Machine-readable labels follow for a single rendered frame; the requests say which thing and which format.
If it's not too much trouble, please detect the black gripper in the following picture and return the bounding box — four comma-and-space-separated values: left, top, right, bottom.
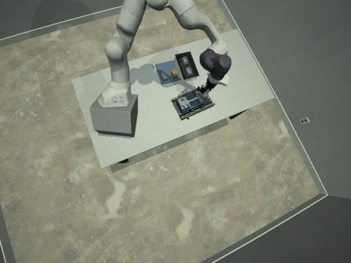
200, 78, 217, 96

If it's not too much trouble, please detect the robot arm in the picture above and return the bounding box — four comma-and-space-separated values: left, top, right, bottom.
98, 0, 231, 107

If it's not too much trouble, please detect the yellow rectangular block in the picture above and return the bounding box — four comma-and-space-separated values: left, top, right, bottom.
171, 70, 178, 79

